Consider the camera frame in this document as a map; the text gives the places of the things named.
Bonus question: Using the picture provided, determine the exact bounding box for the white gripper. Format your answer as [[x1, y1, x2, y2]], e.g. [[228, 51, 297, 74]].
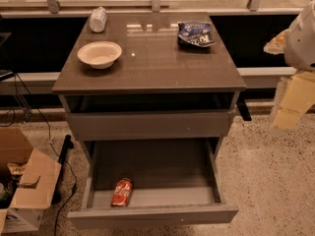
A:
[[263, 0, 315, 135]]

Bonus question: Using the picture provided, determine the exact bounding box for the red coke can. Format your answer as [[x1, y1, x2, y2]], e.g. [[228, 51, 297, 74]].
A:
[[111, 178, 133, 207]]

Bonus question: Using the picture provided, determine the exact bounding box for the closed grey top drawer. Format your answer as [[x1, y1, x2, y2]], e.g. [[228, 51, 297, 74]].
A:
[[66, 111, 234, 142]]

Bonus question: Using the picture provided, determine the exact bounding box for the grey drawer cabinet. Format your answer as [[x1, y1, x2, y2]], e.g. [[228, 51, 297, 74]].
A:
[[53, 13, 245, 157]]

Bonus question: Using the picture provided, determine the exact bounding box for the open grey middle drawer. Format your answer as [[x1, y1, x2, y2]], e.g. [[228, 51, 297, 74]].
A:
[[68, 139, 238, 229]]

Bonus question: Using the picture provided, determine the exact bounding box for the blue chip bag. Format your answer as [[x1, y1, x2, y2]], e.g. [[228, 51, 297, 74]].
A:
[[177, 22, 216, 47]]

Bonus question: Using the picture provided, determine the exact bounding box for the white paper bowl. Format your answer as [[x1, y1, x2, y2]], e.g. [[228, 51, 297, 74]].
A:
[[77, 41, 122, 69]]

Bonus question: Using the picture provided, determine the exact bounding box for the clear plastic water bottle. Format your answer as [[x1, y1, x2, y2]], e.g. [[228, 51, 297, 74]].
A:
[[90, 7, 106, 32]]

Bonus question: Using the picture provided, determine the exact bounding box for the black bar on floor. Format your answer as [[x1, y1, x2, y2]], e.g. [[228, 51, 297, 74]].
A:
[[51, 135, 74, 205]]

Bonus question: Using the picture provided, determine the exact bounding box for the snack bag inside box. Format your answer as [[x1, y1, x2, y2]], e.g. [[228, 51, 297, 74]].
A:
[[7, 163, 27, 177]]

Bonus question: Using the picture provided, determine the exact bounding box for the brown cardboard box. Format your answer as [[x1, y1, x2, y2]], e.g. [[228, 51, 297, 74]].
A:
[[0, 127, 61, 233]]

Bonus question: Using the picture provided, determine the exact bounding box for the black power cable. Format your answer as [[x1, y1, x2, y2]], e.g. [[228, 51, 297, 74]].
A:
[[0, 72, 78, 236]]

